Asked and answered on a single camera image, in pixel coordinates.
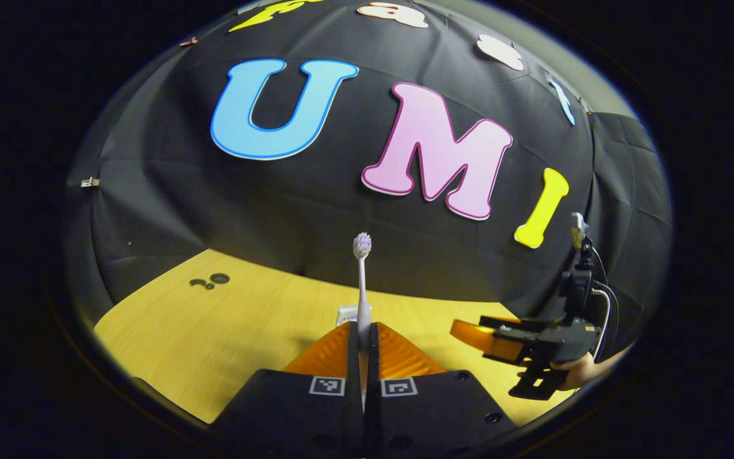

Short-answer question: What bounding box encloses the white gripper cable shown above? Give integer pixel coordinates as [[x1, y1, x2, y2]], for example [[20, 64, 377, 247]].
[[587, 236, 620, 358]]

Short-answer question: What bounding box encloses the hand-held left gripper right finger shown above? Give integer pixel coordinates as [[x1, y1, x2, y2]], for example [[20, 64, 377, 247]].
[[367, 322, 518, 459]]

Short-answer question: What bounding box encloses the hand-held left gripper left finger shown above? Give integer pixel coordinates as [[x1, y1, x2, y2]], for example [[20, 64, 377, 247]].
[[211, 321, 363, 459]]

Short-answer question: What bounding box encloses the pink toothbrush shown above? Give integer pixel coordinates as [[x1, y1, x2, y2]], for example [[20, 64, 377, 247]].
[[352, 232, 373, 409]]

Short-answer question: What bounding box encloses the black backdrop cloth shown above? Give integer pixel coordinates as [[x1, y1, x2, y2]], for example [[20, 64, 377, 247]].
[[64, 0, 673, 358]]

